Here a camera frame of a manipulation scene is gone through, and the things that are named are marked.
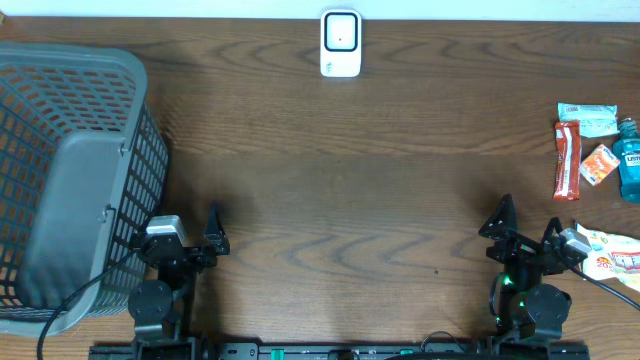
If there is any blue liquid bottle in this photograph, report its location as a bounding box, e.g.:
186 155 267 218
613 118 639 203

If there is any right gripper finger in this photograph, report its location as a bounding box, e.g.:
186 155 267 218
478 194 518 240
543 217 564 245

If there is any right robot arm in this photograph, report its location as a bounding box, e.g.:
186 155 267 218
478 194 591 345

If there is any yellow snack package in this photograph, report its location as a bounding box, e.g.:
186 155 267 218
576 224 640 291

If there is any grey plastic shopping basket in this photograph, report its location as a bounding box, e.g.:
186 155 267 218
1 42 168 337

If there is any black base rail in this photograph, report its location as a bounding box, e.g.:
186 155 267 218
88 339 591 360

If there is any red chocolate bar wrapper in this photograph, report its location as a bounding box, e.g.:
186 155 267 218
553 121 582 201

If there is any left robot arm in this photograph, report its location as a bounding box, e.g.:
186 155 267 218
128 206 230 346

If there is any white barcode scanner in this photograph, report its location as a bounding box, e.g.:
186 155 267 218
320 9 363 78

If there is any orange tissue pack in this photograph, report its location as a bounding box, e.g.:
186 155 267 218
579 144 620 186

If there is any teal wet wipes pack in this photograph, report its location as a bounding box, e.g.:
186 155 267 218
557 103 619 138

